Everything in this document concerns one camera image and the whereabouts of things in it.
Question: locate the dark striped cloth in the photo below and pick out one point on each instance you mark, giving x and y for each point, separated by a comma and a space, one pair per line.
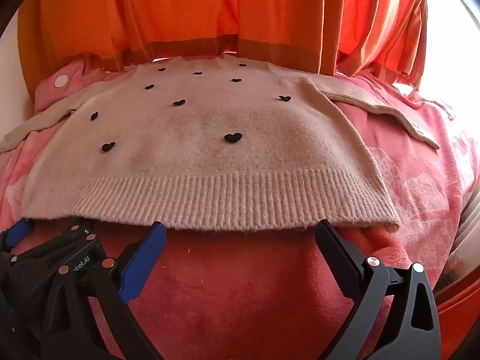
465, 236

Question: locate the pleated orange curtain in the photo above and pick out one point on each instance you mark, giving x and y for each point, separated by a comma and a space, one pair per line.
390, 26

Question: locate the pink blanket with white bows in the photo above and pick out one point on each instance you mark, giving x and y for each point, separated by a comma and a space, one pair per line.
243, 288

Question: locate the orange cloth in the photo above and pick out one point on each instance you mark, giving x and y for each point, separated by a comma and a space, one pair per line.
459, 307

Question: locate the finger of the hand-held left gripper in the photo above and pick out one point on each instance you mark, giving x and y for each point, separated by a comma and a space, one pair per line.
77, 232
19, 231

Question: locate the pink pillow with white dots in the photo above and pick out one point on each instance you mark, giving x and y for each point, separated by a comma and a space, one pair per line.
56, 90

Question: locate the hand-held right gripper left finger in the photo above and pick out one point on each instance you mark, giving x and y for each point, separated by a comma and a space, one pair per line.
144, 258

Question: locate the beige sweater with black hearts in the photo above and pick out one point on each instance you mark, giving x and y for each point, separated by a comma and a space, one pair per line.
210, 150

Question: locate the red plastic basket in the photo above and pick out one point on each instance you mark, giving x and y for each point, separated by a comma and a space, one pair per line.
168, 11

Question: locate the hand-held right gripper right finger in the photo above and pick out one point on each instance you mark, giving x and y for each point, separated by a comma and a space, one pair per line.
337, 255

